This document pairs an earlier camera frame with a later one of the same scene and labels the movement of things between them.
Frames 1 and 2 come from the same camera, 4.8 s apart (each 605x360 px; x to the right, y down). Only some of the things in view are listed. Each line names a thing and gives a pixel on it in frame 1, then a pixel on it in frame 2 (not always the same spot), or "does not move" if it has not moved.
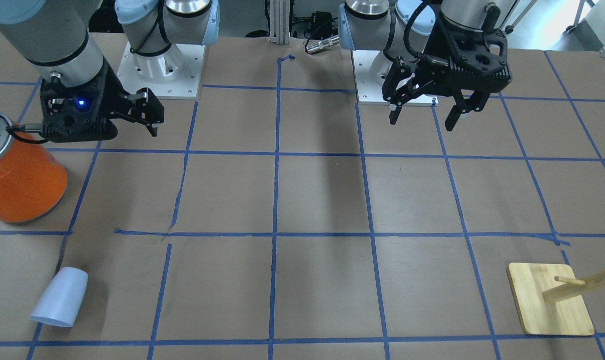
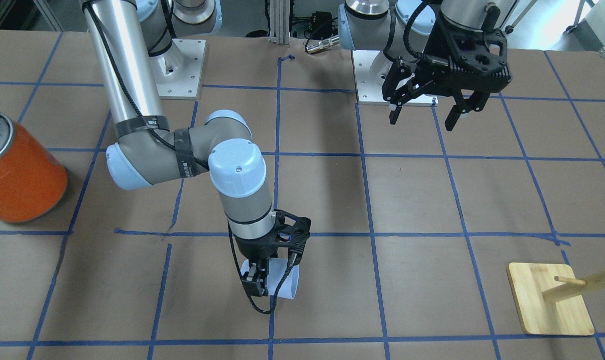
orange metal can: x=21 y=181 does not move
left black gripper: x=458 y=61 does not move
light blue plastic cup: x=59 y=301 → x=276 y=269
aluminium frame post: x=279 y=22 does not move
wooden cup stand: x=550 y=300 does not move
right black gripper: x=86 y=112 → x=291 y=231
